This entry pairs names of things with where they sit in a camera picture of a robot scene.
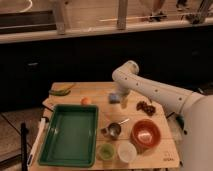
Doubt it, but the green plastic tray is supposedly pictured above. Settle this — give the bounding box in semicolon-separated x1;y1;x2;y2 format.
38;104;98;168

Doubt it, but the black pole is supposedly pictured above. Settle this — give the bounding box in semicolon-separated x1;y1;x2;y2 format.
21;123;28;171

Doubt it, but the orange bowl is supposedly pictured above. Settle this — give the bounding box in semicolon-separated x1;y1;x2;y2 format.
131;119;161;149

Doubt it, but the blue sponge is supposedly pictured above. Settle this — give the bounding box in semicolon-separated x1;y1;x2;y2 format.
108;93;120;104

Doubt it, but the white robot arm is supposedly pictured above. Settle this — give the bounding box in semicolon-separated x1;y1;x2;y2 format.
112;60;213;171

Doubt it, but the orange fruit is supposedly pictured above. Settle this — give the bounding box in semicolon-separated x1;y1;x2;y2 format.
81;97;91;105

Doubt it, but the yellow banana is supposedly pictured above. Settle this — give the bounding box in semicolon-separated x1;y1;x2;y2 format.
57;83;75;91

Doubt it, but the green plastic cup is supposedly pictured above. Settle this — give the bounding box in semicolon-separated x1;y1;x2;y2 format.
97;143;115;161

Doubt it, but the white plastic cup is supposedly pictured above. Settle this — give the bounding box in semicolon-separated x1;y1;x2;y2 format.
117;142;137;163

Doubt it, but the metal measuring cup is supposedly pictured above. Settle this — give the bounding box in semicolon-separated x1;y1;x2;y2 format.
100;119;129;140

